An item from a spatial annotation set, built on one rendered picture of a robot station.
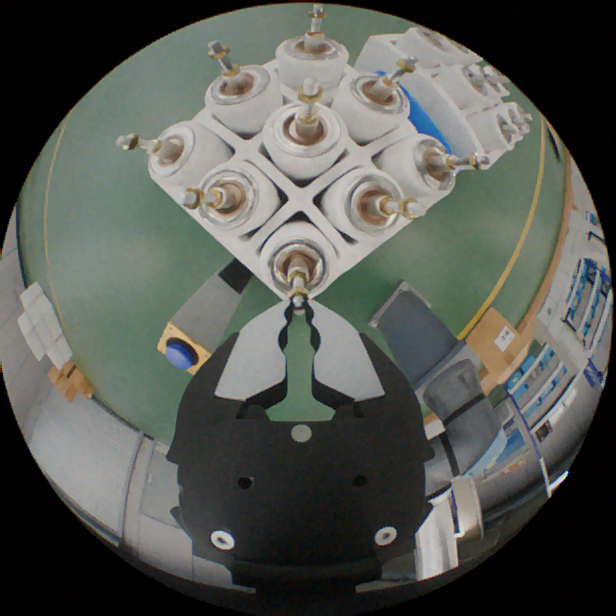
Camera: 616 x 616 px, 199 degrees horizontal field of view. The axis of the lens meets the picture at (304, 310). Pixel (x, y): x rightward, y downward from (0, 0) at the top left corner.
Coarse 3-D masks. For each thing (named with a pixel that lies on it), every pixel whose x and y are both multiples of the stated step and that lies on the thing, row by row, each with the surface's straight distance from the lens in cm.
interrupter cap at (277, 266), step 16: (288, 240) 20; (304, 240) 20; (272, 256) 21; (288, 256) 21; (304, 256) 21; (320, 256) 21; (272, 272) 22; (320, 272) 21; (288, 288) 22; (304, 288) 22; (320, 288) 22
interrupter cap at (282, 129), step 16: (288, 112) 23; (320, 112) 24; (272, 128) 22; (288, 128) 22; (320, 128) 23; (336, 128) 23; (288, 144) 21; (304, 144) 22; (320, 144) 22; (336, 144) 22
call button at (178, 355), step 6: (168, 348) 25; (174, 348) 24; (180, 348) 24; (186, 348) 25; (168, 354) 25; (174, 354) 24; (180, 354) 24; (186, 354) 24; (174, 360) 25; (180, 360) 25; (186, 360) 24; (192, 360) 25; (180, 366) 26; (186, 366) 25
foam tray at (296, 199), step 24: (288, 96) 34; (192, 120) 38; (216, 120) 38; (408, 120) 38; (240, 144) 31; (384, 144) 33; (264, 168) 29; (336, 168) 29; (168, 192) 36; (288, 192) 28; (312, 192) 28; (192, 216) 33; (288, 216) 27; (312, 216) 27; (240, 240) 29; (264, 240) 28; (336, 240) 28
